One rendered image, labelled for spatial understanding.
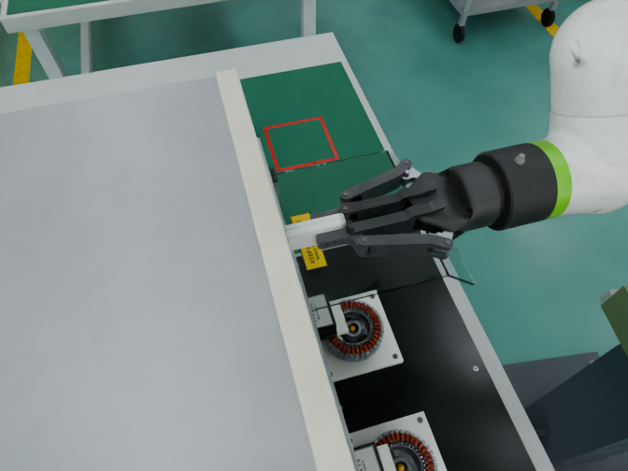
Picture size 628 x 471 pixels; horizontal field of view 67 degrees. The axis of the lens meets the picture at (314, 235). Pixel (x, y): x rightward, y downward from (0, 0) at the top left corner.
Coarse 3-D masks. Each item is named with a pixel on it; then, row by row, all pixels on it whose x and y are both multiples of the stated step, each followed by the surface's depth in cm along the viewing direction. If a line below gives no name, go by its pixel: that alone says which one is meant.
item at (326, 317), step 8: (312, 312) 77; (320, 312) 77; (328, 312) 77; (336, 312) 81; (320, 320) 76; (328, 320) 76; (336, 320) 81; (344, 320) 81; (320, 328) 76; (328, 328) 76; (336, 328) 80; (344, 328) 80; (320, 336) 77; (328, 336) 78
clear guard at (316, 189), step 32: (352, 160) 76; (384, 160) 76; (288, 192) 73; (320, 192) 73; (288, 224) 69; (352, 256) 66; (416, 256) 66; (448, 256) 68; (320, 288) 63; (352, 288) 63; (384, 288) 63
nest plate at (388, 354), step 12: (372, 300) 94; (384, 312) 92; (384, 324) 91; (384, 336) 89; (324, 348) 88; (384, 348) 88; (396, 348) 88; (336, 360) 87; (372, 360) 87; (384, 360) 87; (396, 360) 87; (336, 372) 86; (348, 372) 86; (360, 372) 86
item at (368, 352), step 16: (352, 304) 89; (368, 304) 90; (352, 320) 88; (368, 320) 88; (336, 336) 86; (352, 336) 87; (368, 336) 86; (336, 352) 85; (352, 352) 84; (368, 352) 84
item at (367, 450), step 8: (360, 448) 66; (368, 448) 66; (376, 448) 66; (384, 448) 70; (360, 456) 65; (368, 456) 65; (376, 456) 65; (384, 456) 69; (360, 464) 65; (368, 464) 65; (376, 464) 65; (384, 464) 68; (392, 464) 68
